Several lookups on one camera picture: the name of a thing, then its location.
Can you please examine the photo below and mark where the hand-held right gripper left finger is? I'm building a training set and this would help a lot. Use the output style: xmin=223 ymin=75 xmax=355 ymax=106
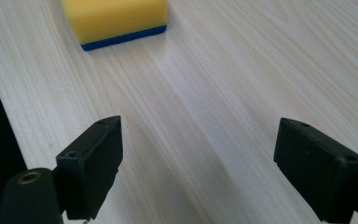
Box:
xmin=55 ymin=115 xmax=124 ymax=221

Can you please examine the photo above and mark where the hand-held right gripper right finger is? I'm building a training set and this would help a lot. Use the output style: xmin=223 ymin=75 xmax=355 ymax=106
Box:
xmin=273 ymin=117 xmax=358 ymax=224

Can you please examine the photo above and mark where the yellow sponge with blue base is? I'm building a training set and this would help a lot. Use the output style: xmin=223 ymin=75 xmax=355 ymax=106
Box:
xmin=61 ymin=0 xmax=169 ymax=52

